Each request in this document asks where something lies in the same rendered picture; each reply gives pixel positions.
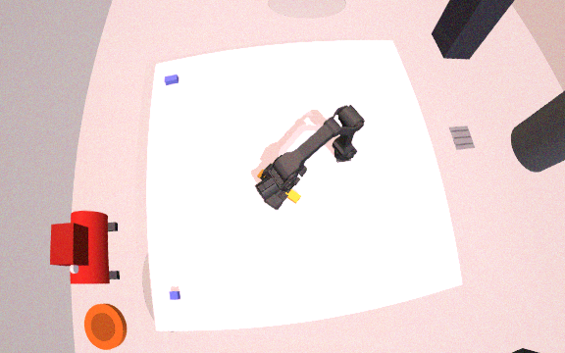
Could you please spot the orange bar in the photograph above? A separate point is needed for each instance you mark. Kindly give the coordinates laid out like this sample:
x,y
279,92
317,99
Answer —
x,y
292,195

